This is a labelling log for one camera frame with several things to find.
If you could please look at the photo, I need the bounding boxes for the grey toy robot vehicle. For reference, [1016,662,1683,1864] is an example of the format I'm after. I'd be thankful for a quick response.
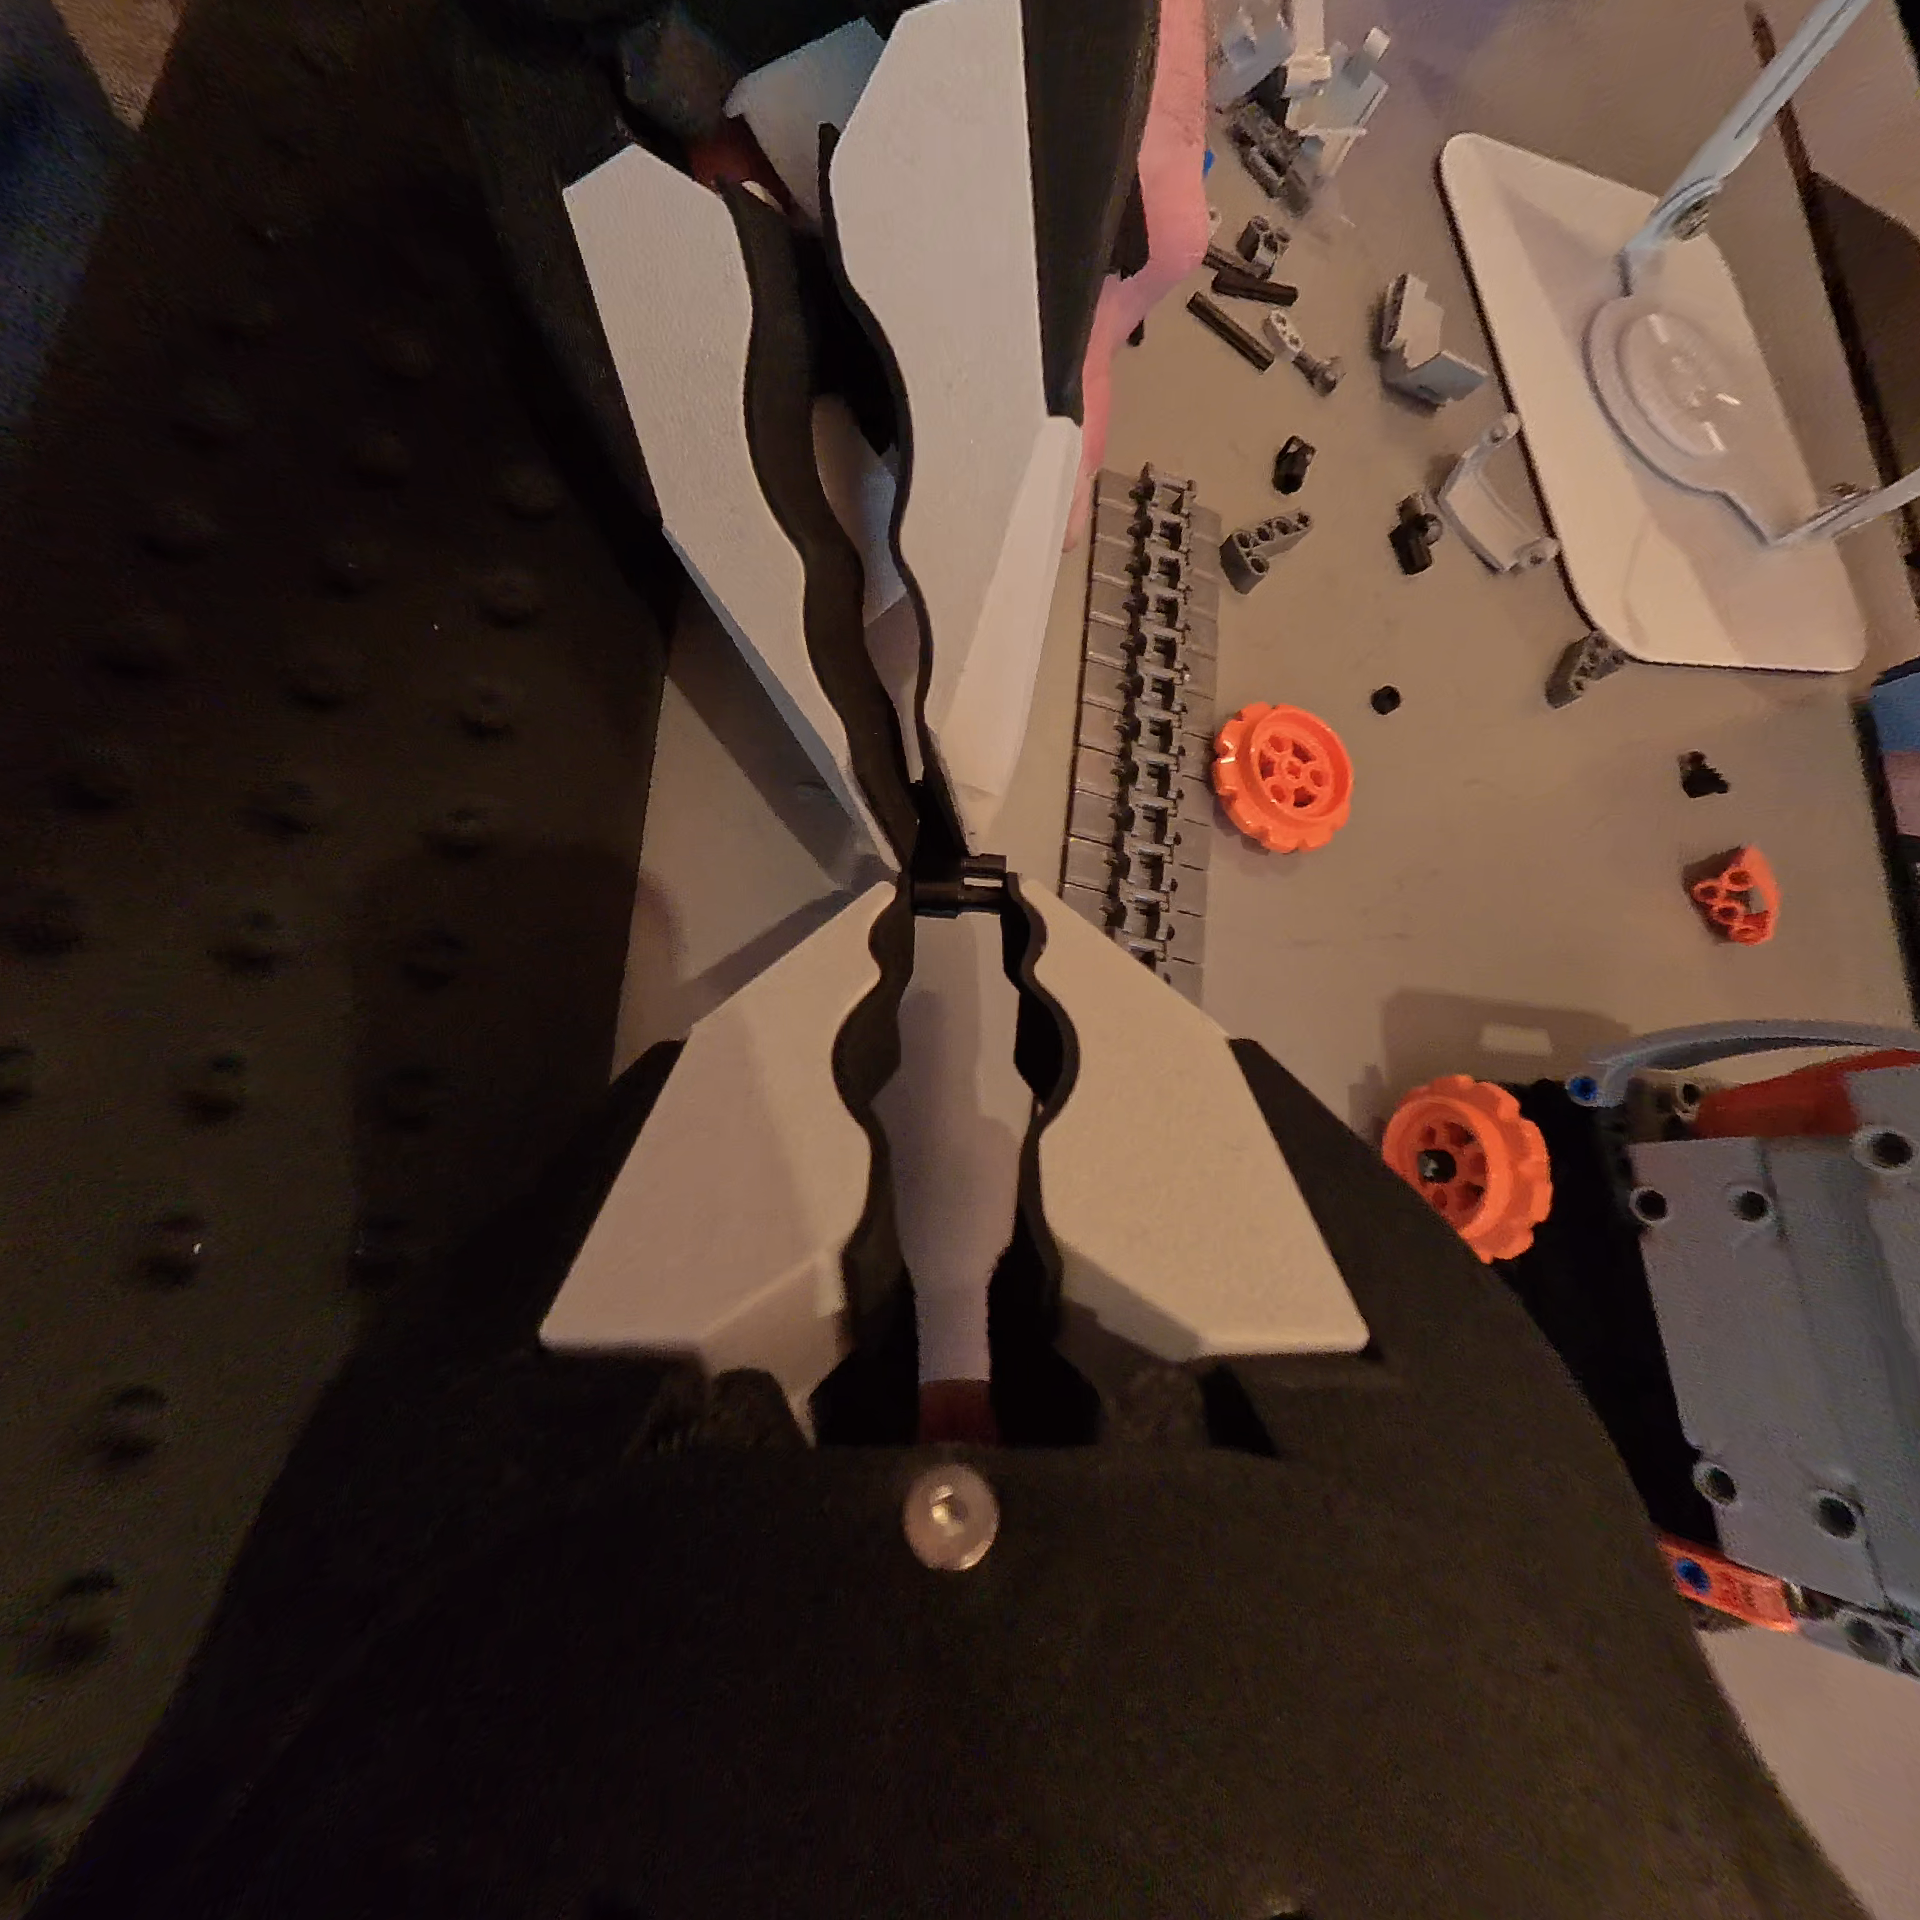
[1381,1021,1920,1682]

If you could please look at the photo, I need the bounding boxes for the black dimpled mat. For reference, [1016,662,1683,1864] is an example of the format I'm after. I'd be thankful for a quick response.
[0,0,678,1920]

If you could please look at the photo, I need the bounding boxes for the grey track chain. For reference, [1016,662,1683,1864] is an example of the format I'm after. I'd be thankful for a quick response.
[1051,466,1221,1002]

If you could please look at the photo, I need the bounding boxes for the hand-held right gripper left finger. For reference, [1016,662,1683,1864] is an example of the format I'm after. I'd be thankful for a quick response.
[540,870,949,1428]

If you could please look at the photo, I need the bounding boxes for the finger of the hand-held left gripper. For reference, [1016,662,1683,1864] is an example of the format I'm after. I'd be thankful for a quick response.
[826,0,1089,860]
[564,145,921,877]

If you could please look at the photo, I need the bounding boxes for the orange gear wheel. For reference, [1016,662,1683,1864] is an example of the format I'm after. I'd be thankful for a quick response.
[1213,703,1358,858]

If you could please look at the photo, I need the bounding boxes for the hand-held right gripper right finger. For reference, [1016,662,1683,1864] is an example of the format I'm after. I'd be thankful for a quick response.
[967,877,1375,1428]

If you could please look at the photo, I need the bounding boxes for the black axle rod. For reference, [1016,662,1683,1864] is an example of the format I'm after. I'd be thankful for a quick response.
[1186,217,1344,393]

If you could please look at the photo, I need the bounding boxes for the white book stand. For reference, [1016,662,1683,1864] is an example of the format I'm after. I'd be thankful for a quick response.
[1435,0,1920,679]

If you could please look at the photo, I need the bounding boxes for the small orange connector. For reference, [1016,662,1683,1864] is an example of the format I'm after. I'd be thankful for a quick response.
[1681,846,1782,948]

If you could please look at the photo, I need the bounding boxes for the grey curved panel piece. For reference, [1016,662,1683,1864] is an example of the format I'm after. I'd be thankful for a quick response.
[1435,415,1557,579]

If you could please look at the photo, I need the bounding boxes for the person's left hand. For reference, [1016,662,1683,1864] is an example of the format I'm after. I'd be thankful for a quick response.
[1104,120,1219,409]

